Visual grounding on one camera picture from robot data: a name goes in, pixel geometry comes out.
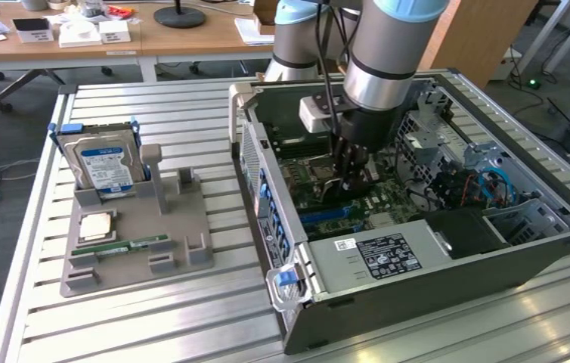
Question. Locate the grey plastic parts rack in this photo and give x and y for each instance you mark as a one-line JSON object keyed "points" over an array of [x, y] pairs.
{"points": [[133, 227]]}

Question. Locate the wooden desk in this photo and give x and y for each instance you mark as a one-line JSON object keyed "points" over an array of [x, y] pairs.
{"points": [[13, 53], [189, 38]]}

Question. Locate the small grey device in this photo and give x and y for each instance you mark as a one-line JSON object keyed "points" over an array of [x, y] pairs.
{"points": [[90, 9]]}

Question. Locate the red small item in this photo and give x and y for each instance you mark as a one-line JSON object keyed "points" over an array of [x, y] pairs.
{"points": [[121, 13]]}

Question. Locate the wooden cabinet panel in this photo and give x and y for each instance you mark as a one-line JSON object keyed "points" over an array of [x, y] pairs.
{"points": [[492, 56]]}

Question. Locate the black round lamp base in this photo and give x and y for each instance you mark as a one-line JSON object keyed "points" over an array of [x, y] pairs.
{"points": [[178, 17]]}

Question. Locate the green motherboard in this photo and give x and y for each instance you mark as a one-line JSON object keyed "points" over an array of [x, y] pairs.
{"points": [[390, 196]]}

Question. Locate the metal disk bay cage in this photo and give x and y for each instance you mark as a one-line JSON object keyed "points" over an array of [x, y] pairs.
{"points": [[532, 215]]}

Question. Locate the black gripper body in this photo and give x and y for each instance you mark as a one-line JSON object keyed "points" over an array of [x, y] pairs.
{"points": [[370, 128]]}

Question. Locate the silver cpu chip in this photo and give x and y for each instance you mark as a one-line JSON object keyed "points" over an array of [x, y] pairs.
{"points": [[95, 227]]}

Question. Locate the grey chair base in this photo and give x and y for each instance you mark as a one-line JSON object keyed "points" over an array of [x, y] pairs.
{"points": [[22, 81]]}

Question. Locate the green ram stick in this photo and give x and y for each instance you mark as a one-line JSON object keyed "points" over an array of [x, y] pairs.
{"points": [[113, 247]]}

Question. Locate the hard disk in blue carrier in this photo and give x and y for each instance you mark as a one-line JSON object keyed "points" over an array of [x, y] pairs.
{"points": [[106, 166]]}

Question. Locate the cardboard box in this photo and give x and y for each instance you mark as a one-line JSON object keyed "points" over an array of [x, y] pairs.
{"points": [[265, 11]]}

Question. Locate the stack of white papers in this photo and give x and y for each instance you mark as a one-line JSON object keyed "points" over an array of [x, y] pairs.
{"points": [[251, 34]]}

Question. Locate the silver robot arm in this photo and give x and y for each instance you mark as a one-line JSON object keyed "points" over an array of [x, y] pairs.
{"points": [[390, 45]]}

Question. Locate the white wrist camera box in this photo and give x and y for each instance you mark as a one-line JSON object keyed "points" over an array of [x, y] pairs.
{"points": [[316, 117]]}

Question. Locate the open pc case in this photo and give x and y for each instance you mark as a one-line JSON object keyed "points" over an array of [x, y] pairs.
{"points": [[416, 302]]}

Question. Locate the metal socket cover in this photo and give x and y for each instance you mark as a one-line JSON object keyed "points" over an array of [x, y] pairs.
{"points": [[373, 170]]}

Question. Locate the white floor box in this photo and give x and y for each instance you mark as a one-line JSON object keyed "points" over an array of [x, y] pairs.
{"points": [[509, 68]]}

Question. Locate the cpu socket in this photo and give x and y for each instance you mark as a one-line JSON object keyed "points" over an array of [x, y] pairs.
{"points": [[317, 170]]}

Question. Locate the white desk frame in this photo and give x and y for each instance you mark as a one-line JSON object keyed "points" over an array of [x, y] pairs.
{"points": [[549, 34]]}

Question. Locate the white box with black inset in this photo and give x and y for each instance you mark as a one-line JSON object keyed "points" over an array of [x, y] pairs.
{"points": [[38, 36]]}

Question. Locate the blue case release latch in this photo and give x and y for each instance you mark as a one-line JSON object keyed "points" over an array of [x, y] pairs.
{"points": [[286, 278]]}

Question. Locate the grey cup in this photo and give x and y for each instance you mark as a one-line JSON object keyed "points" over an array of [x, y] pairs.
{"points": [[35, 4]]}

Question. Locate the device with green light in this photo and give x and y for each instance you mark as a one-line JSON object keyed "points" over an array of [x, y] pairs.
{"points": [[534, 83]]}

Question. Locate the plain white box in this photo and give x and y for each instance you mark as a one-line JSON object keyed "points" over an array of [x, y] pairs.
{"points": [[113, 34]]}

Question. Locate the grey power supply unit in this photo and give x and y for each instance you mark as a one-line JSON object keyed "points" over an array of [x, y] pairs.
{"points": [[336, 272]]}

